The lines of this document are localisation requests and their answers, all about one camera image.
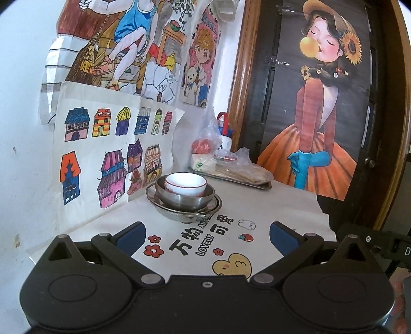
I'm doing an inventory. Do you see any rectangular steel tray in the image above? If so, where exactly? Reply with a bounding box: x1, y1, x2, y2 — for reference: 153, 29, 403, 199
188, 165, 272, 191

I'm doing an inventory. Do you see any white hanging device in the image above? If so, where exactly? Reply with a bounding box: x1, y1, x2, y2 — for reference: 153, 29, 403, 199
212, 0, 240, 23

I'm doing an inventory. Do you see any white bottle with blue lid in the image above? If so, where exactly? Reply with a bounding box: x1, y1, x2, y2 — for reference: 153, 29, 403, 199
217, 112, 233, 152

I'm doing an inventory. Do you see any white green-printed food package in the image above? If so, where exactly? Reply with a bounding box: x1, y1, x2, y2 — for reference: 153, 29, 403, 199
192, 153, 218, 173

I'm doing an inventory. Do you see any wooden door frame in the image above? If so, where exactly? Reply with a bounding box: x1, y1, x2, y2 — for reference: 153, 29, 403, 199
226, 0, 411, 230

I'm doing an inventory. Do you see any plastic bag of flatbread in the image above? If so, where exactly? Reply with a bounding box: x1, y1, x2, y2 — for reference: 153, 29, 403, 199
213, 147, 274, 185

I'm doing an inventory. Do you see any striped white paper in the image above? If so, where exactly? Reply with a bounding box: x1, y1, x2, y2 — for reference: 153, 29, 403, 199
39, 35, 77, 126

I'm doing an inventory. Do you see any girl in orange skirt poster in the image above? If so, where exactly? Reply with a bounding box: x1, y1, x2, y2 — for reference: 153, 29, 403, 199
257, 0, 370, 201

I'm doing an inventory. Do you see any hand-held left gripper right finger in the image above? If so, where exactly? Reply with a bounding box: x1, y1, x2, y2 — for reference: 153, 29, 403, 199
250, 221, 375, 288

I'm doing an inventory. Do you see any boy with fan drawing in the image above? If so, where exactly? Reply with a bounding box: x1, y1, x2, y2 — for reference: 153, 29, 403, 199
58, 0, 202, 104

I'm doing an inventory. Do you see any medium steel bowl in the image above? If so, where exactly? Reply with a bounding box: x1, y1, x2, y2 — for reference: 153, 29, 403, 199
147, 184, 223, 216

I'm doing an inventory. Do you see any dark door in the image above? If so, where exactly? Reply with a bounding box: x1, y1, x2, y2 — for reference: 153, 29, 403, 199
239, 0, 396, 225

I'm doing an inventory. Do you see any white printed tablecloth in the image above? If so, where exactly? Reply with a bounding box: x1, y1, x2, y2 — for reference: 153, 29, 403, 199
29, 178, 338, 281

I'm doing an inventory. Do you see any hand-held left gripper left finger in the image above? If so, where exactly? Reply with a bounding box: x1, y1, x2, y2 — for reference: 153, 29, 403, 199
40, 221, 166, 288

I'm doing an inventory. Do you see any colourful houses drawing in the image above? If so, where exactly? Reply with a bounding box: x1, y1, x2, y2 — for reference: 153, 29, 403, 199
53, 80, 186, 235

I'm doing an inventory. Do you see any girl with teddy drawing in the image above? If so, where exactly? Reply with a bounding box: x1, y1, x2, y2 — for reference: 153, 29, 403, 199
181, 6, 223, 108

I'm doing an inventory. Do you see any stainless steel bowl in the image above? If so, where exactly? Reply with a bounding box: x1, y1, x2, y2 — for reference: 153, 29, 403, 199
156, 176, 215, 211

